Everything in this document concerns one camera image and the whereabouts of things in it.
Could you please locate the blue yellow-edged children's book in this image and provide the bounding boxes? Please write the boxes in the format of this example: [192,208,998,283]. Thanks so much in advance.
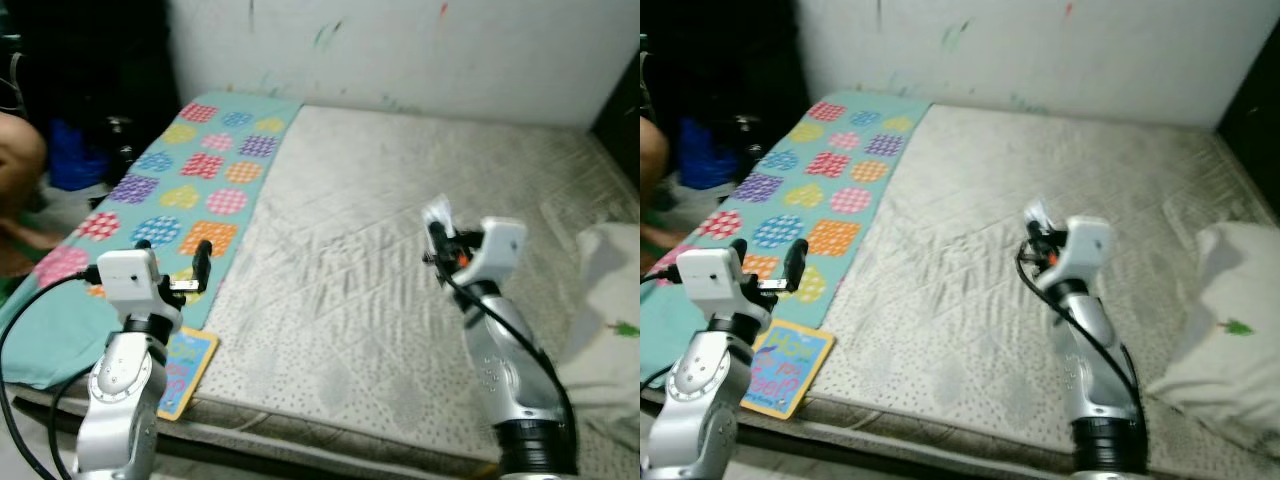
[739,319,837,420]
[154,327,220,422]

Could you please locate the white pillow with tree print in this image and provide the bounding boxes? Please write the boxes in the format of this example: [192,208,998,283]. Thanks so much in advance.
[554,221,641,453]
[1144,221,1280,458]

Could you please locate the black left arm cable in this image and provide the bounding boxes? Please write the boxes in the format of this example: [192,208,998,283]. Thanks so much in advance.
[640,257,691,393]
[0,265,101,480]

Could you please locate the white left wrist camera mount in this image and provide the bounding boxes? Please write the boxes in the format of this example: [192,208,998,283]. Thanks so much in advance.
[676,247,748,322]
[96,249,162,322]

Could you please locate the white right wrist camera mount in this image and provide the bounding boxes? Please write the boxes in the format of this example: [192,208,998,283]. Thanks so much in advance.
[1056,214,1115,292]
[469,217,529,288]

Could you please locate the white quilted mattress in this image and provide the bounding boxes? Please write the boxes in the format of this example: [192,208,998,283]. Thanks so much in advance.
[648,100,1280,479]
[18,104,641,476]

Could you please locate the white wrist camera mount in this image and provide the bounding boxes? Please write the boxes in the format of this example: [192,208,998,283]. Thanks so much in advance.
[96,249,162,322]
[469,217,529,288]
[1056,214,1115,292]
[676,247,748,322]

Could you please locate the person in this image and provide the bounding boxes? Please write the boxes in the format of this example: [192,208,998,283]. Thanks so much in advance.
[0,111,47,253]
[640,114,674,253]

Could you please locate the dark tufted headboard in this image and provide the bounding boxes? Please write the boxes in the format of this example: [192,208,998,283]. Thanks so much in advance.
[589,48,641,183]
[1214,44,1280,218]

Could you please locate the blue bag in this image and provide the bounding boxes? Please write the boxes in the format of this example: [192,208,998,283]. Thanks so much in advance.
[679,117,742,192]
[49,119,112,192]

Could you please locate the teal mat with colourful shapes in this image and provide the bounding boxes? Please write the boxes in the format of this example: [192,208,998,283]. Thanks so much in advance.
[0,91,303,393]
[640,91,933,388]

